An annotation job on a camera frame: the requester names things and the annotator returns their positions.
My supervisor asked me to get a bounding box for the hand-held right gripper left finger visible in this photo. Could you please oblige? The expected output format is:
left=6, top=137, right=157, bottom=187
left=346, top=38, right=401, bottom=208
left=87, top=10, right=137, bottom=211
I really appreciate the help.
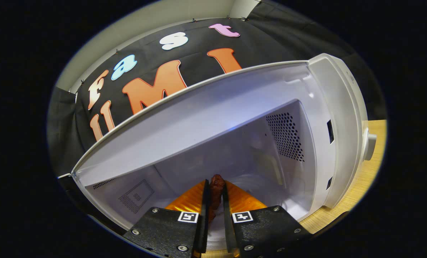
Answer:
left=123, top=179, right=211, bottom=258

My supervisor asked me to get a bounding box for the white microwave oven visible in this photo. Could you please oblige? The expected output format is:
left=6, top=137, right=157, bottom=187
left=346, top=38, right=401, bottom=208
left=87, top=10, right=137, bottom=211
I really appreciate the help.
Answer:
left=72, top=53, right=378, bottom=252

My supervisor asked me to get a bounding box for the red meat piece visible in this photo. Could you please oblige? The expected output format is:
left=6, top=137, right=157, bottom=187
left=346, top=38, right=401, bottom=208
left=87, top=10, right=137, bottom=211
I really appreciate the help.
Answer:
left=208, top=174, right=227, bottom=225

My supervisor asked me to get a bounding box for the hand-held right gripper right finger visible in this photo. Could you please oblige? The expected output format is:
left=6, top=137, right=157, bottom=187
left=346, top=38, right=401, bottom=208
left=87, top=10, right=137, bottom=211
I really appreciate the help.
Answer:
left=222, top=180, right=312, bottom=258

